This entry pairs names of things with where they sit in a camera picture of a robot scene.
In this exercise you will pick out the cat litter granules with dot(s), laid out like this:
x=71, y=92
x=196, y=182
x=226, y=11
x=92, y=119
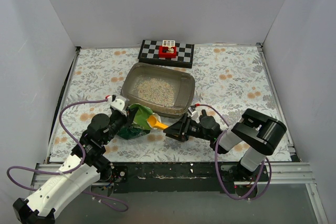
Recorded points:
x=156, y=91

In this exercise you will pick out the black white checkerboard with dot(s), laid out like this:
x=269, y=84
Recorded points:
x=149, y=54

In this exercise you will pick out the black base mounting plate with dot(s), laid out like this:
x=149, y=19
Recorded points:
x=140, y=177

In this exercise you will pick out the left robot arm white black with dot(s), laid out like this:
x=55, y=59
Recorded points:
x=85, y=165

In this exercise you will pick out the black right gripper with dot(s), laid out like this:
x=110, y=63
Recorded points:
x=185, y=126

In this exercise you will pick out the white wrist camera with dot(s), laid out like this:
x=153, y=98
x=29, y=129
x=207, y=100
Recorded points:
x=118, y=102
x=192, y=112

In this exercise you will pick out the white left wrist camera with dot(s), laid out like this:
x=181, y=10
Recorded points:
x=118, y=102

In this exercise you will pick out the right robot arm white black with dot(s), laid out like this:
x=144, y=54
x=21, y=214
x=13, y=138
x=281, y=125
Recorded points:
x=261, y=132

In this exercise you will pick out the white grid toy piece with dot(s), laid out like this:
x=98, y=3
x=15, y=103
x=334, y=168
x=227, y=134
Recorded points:
x=168, y=43

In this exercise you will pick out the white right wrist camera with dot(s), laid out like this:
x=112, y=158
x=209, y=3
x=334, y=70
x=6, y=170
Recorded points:
x=192, y=112

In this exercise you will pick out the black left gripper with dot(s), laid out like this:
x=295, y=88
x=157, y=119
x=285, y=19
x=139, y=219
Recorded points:
x=127, y=115

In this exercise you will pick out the green litter bag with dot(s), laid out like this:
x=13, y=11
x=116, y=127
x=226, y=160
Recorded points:
x=139, y=126

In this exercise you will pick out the grey litter box tray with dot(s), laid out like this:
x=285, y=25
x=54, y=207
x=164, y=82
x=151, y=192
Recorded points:
x=183, y=82

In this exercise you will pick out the red toy block box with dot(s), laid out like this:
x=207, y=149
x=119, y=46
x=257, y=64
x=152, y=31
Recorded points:
x=167, y=53

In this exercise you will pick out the aluminium frame rail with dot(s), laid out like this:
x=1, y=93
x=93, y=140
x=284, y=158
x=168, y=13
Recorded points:
x=295, y=172

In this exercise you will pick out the yellow plastic litter scoop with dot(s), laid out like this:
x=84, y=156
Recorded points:
x=155, y=123

